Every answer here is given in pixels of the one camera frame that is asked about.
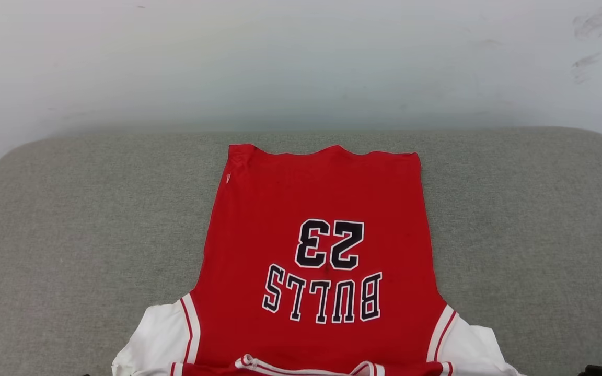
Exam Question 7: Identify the red and white basketball jersey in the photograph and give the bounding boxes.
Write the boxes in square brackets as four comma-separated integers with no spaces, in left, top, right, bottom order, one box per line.
[111,144,524,376]

